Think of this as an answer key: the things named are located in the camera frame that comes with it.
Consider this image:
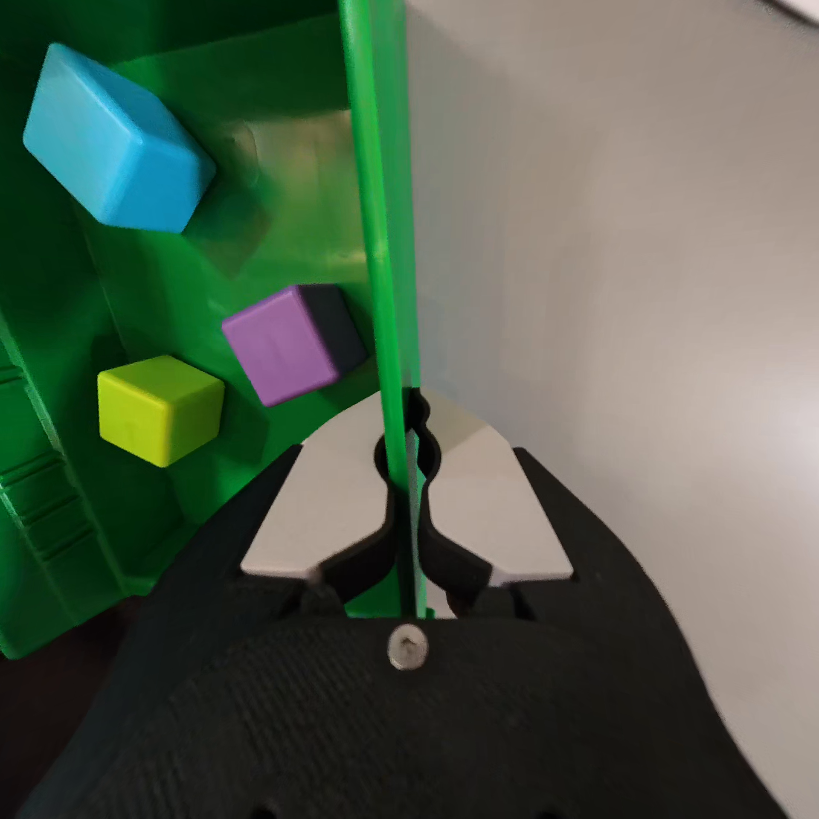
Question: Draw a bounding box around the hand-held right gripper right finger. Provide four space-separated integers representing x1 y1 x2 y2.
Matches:
406 387 575 615

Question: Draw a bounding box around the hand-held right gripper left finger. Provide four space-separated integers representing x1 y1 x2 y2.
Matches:
240 392 401 602

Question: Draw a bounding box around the purple cube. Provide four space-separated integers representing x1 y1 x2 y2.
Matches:
221 284 369 408

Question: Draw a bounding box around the lime green cube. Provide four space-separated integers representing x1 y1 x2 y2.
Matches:
97 355 226 468

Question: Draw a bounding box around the green plastic bin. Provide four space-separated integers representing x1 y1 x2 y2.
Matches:
0 0 436 660

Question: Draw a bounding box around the blue cube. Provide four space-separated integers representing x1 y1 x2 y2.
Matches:
22 42 217 234

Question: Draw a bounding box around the person's dark clothed body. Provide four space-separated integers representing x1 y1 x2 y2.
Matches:
0 595 148 819

